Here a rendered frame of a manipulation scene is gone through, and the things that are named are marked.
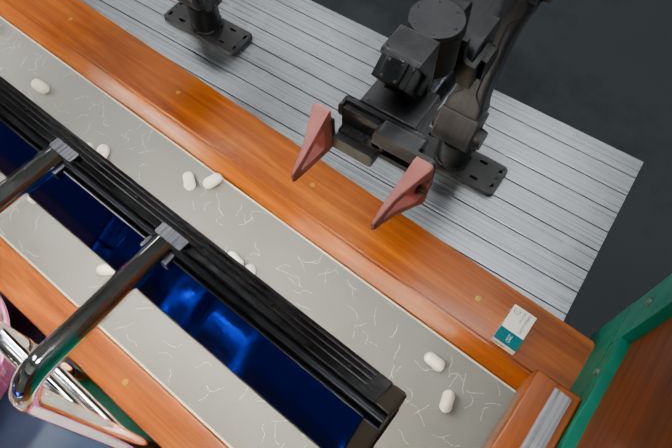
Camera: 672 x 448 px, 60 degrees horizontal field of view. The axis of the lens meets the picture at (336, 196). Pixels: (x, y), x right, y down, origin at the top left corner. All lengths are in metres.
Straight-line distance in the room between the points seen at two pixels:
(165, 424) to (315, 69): 0.74
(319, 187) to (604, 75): 1.56
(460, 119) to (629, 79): 1.44
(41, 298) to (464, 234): 0.68
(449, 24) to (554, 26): 1.85
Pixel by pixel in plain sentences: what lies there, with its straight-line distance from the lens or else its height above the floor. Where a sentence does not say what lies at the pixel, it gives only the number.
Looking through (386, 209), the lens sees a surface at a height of 1.09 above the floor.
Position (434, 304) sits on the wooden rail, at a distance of 0.87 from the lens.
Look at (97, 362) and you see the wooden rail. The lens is 0.90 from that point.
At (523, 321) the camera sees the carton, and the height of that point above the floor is 0.79.
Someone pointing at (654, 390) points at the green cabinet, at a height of 1.03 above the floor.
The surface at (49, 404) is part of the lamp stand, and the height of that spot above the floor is 1.07.
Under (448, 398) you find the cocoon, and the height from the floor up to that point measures 0.76.
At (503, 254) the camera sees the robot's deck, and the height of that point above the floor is 0.67.
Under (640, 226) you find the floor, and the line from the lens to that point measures 2.00.
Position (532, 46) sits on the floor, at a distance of 2.33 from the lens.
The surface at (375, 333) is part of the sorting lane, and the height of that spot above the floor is 0.74.
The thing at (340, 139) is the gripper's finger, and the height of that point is 1.06.
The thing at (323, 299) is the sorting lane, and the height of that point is 0.74.
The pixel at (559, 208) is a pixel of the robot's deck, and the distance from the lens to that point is 1.11.
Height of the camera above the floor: 1.57
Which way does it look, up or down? 60 degrees down
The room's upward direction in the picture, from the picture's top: straight up
